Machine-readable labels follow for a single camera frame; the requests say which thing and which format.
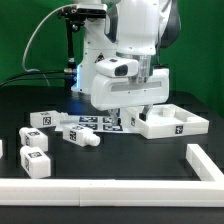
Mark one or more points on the paper sheet with markers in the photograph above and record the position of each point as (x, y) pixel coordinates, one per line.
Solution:
(97, 123)

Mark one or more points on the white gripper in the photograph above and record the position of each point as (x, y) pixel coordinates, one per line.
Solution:
(112, 93)

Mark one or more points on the white L-shaped fence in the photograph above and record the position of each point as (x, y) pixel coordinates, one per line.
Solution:
(207, 191)

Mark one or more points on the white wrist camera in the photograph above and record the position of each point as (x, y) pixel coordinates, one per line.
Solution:
(117, 67)

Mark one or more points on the white square table top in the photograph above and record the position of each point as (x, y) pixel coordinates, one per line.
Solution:
(163, 121)

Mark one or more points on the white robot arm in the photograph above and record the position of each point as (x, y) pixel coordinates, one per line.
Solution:
(132, 29)

